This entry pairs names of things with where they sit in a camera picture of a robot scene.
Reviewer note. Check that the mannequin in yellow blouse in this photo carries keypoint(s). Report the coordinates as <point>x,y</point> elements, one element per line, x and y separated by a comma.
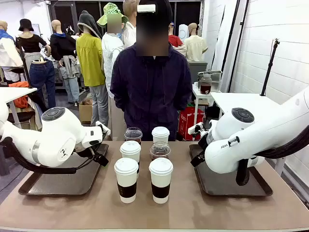
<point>89,62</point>

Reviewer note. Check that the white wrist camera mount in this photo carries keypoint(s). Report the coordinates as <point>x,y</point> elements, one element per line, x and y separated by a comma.
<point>194,129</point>
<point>103,128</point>

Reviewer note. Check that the glass jar with dark liquid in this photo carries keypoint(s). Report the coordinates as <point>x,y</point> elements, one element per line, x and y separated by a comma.
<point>206,87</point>

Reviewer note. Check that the mannequin in black jacket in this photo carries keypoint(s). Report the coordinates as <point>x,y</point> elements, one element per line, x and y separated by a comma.
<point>62,46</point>

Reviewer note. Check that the black tripod stand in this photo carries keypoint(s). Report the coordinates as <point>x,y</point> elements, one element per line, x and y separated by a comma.
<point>269,67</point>

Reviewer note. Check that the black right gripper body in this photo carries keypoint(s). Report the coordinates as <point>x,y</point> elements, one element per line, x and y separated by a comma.
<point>203,143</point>

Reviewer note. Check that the grey bin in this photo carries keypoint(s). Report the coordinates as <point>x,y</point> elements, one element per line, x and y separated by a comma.
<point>198,68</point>

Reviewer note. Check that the red shopping bag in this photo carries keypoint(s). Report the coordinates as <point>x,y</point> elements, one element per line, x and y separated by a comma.
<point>190,120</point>

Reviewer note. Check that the person in white shirt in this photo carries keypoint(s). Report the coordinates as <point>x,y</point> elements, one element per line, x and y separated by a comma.
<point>109,53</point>

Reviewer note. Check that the small white side table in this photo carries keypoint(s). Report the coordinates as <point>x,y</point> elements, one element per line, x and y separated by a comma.
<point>196,93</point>

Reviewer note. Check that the blue jeans half mannequin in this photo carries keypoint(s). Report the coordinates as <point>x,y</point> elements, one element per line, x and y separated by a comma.
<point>42,75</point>

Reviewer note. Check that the mannequin with black bucket hat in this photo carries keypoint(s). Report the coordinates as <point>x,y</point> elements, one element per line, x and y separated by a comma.
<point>30,43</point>

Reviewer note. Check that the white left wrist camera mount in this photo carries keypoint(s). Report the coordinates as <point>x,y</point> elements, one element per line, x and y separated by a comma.
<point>103,128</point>

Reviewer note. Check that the metal container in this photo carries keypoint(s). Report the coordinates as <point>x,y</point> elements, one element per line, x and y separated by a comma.
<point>214,73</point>

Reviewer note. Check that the mannequin in white coat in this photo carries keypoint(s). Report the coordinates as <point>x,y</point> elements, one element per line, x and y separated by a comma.
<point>8,53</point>

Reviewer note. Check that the white work table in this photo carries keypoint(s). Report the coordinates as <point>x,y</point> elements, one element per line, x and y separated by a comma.
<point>14,93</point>

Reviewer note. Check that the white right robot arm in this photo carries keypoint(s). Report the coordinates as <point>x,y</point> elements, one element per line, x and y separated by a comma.
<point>253,135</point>

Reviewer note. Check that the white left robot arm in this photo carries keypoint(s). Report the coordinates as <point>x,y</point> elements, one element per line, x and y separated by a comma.
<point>55,135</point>

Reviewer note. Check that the mannequin in cream shirt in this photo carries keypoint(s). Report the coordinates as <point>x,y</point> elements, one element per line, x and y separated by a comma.
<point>195,48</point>

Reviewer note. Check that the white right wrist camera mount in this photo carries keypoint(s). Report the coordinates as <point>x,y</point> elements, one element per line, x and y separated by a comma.
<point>194,129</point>

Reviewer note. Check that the black stand pole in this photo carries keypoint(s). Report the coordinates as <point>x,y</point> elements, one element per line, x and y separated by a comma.
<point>238,46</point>
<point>230,36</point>

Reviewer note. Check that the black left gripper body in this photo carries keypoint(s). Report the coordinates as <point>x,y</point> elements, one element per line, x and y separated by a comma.
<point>88,151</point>

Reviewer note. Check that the clear dome-lid iced coffee cup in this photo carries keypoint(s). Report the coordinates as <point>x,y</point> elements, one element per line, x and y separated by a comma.
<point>159,152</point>
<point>133,134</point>

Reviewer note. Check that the person in navy jacket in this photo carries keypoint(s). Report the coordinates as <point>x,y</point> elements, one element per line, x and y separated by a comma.
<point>152,91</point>

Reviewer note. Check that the orange cloth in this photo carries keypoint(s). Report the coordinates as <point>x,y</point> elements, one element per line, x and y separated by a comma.
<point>21,101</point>

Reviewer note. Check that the tall mannequin in white shirt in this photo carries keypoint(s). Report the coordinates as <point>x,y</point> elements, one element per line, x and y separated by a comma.
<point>129,33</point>

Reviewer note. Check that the cardboard box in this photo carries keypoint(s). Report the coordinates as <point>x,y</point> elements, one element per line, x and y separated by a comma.
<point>85,113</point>

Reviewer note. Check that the brown plastic serving tray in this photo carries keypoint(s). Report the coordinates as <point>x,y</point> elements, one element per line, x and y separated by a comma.
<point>60,184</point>
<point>217,183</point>

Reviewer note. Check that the wooden stool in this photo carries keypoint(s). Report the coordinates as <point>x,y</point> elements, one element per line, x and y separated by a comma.
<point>202,102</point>

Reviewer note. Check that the white paper coffee cup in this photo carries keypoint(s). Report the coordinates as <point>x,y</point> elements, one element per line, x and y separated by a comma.
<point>161,169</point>
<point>160,134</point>
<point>126,169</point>
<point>130,149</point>

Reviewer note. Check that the white head-mounted device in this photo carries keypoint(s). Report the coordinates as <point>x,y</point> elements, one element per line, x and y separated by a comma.
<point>146,8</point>

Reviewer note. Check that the mannequin in red shirt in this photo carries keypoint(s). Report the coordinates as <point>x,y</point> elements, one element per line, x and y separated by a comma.
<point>175,41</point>

